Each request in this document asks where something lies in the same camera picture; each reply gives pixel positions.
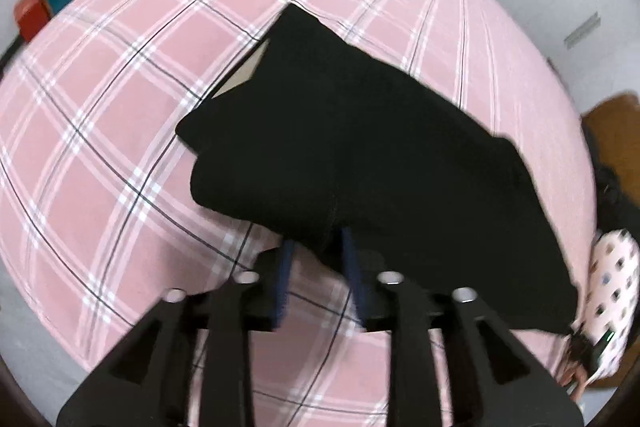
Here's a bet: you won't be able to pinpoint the black pants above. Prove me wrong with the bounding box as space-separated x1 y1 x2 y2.
176 4 578 334

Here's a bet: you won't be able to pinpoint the pink plaid bed sheet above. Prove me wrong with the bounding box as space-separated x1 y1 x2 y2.
1 0 594 421

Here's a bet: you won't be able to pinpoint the heart print white pillow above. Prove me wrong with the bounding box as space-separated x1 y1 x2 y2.
580 230 639 383

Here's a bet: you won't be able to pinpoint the black jacket on bed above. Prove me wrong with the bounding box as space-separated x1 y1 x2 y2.
582 121 640 243

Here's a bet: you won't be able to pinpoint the brown wooden headboard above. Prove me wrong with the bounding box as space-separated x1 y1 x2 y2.
582 91 640 204

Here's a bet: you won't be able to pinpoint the red gift bag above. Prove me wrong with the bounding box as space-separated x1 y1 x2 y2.
13 0 50 42

